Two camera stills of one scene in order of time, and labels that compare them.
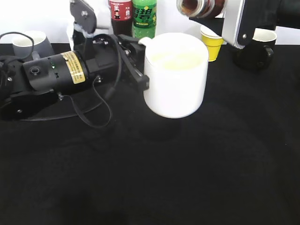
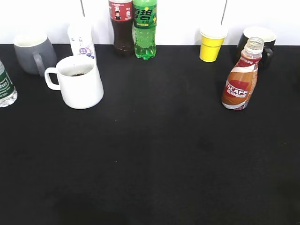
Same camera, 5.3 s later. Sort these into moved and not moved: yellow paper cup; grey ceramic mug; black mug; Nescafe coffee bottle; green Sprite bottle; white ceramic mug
Moved: Nescafe coffee bottle; white ceramic mug
Not moved: yellow paper cup; grey ceramic mug; green Sprite bottle; black mug
